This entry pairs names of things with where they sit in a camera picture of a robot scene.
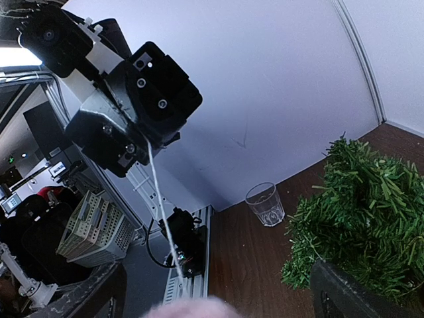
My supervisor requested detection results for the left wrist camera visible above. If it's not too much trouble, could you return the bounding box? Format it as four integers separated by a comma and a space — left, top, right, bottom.
18, 6, 130, 100

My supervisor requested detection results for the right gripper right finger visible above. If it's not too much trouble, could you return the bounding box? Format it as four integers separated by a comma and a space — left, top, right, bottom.
310, 260, 420, 317

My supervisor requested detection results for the grey perforated background crate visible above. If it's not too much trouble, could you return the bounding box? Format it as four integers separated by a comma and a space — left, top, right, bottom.
56, 191, 134, 268

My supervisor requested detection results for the small green christmas tree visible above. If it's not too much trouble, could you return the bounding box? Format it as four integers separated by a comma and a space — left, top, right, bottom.
282, 137, 423, 305

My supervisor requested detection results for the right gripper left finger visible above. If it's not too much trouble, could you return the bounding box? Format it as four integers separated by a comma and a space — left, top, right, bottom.
31, 262, 127, 318

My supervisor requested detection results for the clear drinking glass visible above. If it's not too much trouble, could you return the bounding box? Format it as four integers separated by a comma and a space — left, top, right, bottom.
245, 182, 286, 227

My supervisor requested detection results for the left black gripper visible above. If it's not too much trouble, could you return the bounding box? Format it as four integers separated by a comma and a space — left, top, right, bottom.
65, 42, 203, 178

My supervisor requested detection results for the pink pompom ornament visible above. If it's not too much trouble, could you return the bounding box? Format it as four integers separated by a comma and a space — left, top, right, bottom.
138, 138, 242, 318

